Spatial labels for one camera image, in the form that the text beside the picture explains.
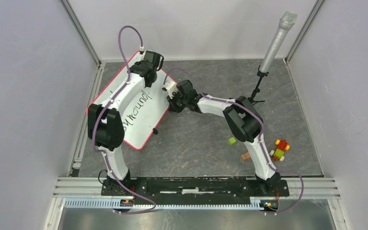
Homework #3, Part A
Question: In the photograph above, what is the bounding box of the pink framed whiteboard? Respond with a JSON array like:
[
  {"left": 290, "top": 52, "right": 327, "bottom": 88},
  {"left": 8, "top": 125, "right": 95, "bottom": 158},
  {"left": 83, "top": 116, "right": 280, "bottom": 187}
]
[{"left": 92, "top": 51, "right": 169, "bottom": 150}]

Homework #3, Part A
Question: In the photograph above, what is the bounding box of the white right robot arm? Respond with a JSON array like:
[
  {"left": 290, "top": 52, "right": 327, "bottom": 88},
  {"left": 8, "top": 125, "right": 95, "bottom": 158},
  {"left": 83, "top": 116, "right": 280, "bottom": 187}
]
[{"left": 162, "top": 80, "right": 281, "bottom": 196}]

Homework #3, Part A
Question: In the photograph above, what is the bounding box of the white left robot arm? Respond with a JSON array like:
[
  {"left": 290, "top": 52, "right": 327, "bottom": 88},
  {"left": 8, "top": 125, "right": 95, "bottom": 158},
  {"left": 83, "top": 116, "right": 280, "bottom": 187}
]
[{"left": 88, "top": 50, "right": 164, "bottom": 195}]

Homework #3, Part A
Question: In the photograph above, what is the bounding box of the green toy cube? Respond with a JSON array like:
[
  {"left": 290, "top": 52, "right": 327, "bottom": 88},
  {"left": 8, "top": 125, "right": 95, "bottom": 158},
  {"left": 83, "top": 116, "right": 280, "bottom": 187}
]
[{"left": 229, "top": 138, "right": 237, "bottom": 145}]

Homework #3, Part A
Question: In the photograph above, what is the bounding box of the black microphone tripod stand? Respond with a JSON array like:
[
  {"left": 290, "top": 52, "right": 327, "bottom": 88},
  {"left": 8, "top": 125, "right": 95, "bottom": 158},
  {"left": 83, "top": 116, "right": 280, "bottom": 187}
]
[{"left": 247, "top": 70, "right": 269, "bottom": 105}]

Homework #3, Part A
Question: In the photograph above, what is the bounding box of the brown wooden block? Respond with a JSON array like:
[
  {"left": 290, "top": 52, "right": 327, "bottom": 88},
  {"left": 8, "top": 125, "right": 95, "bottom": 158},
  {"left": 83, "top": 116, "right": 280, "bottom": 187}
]
[{"left": 241, "top": 152, "right": 251, "bottom": 161}]

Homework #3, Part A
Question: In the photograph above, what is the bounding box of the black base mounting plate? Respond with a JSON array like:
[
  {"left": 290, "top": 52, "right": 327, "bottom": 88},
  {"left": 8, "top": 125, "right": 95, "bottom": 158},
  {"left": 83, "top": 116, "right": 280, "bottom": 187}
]
[{"left": 101, "top": 176, "right": 290, "bottom": 206}]

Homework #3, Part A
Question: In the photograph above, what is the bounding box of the red green toy car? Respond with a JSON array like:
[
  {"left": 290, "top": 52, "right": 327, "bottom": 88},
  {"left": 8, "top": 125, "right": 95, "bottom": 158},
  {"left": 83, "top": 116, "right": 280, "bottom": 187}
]
[{"left": 269, "top": 139, "right": 290, "bottom": 161}]

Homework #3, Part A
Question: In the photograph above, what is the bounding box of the silver microphone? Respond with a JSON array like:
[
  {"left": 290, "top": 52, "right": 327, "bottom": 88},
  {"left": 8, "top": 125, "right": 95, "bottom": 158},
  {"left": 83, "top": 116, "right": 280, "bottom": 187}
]
[{"left": 259, "top": 11, "right": 298, "bottom": 73}]

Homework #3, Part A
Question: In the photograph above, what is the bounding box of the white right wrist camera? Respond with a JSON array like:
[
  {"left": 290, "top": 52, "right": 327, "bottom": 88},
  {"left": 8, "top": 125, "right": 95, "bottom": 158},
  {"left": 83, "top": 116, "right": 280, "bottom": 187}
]
[{"left": 162, "top": 80, "right": 178, "bottom": 99}]

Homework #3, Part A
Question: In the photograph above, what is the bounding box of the grey slotted cable duct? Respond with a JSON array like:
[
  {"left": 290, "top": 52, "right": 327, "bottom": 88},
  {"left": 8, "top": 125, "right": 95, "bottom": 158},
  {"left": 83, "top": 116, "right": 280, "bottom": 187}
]
[{"left": 64, "top": 198, "right": 280, "bottom": 210}]

